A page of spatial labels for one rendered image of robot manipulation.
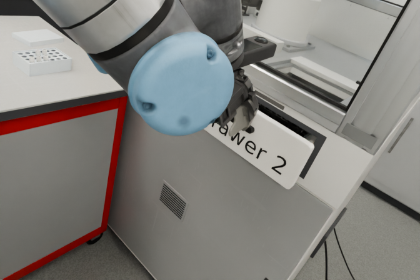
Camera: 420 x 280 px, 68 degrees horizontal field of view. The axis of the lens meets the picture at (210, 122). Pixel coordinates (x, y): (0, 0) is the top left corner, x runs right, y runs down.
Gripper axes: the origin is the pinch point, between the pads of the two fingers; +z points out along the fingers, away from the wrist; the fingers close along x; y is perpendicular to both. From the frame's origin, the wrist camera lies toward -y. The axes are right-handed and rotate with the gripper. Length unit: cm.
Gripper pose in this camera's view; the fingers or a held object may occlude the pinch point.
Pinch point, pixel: (237, 118)
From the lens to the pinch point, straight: 62.0
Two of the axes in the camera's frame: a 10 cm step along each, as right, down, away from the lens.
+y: -6.7, 6.6, -3.3
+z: 1.4, 5.5, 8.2
